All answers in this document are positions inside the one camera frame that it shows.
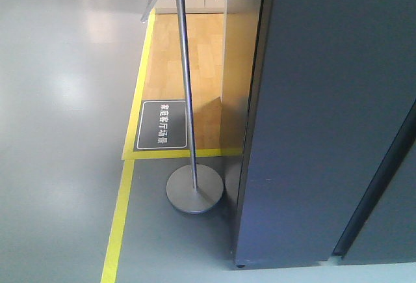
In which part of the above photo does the dark floor label sign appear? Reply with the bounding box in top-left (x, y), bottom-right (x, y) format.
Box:
top-left (135, 100), bottom-right (188, 151)

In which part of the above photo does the silver sign stand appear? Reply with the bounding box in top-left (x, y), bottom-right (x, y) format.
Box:
top-left (141, 0), bottom-right (224, 214)

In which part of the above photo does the yellow floor tape line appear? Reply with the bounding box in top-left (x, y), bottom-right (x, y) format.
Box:
top-left (0, 0), bottom-right (244, 283)

